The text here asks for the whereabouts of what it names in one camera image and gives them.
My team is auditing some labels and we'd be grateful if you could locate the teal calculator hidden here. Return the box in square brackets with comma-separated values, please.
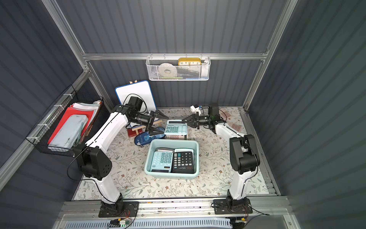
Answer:
[150, 151, 173, 173]

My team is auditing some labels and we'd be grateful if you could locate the mint green storage box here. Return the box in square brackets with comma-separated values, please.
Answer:
[144, 139, 199, 179]

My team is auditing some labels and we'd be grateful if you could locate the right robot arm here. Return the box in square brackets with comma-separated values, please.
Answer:
[182, 113, 260, 215]

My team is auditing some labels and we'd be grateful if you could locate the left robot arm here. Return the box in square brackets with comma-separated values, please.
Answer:
[73, 105, 169, 218]

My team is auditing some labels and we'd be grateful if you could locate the pink calculator back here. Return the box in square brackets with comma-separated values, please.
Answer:
[220, 109, 232, 119]

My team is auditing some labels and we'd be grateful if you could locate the small pink calculator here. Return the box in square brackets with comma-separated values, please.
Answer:
[165, 135, 187, 140]

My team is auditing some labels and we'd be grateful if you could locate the pink calculator far right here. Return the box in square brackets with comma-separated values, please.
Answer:
[230, 124, 242, 132]

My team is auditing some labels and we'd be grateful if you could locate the blue dinosaur pencil case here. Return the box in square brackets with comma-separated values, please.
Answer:
[134, 132, 165, 146]

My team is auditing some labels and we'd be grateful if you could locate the blue framed whiteboard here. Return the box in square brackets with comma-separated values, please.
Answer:
[115, 80, 157, 112]

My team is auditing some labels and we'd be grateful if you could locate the white tape roll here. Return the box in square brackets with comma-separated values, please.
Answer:
[158, 63, 177, 78]

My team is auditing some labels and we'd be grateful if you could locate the yellow clock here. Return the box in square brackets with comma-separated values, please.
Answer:
[178, 57, 202, 66]

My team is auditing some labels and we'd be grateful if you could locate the red folder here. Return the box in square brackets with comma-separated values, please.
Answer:
[47, 103, 98, 148]

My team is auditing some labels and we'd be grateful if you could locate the grey document case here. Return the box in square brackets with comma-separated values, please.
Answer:
[48, 114, 88, 152]

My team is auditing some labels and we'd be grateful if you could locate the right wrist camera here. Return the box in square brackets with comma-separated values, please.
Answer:
[190, 103, 220, 116]

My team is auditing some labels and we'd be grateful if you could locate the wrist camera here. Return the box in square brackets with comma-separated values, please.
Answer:
[126, 96, 143, 112]
[190, 103, 220, 116]

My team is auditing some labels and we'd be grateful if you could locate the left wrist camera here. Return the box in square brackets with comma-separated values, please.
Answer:
[126, 96, 143, 112]

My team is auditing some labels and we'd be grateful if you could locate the white mesh wall basket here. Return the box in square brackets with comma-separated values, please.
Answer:
[146, 55, 211, 81]

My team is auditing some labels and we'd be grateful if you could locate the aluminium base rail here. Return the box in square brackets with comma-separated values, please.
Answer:
[57, 196, 293, 220]

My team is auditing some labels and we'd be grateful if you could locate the black wire wall basket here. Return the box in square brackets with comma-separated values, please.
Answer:
[26, 87, 104, 157]

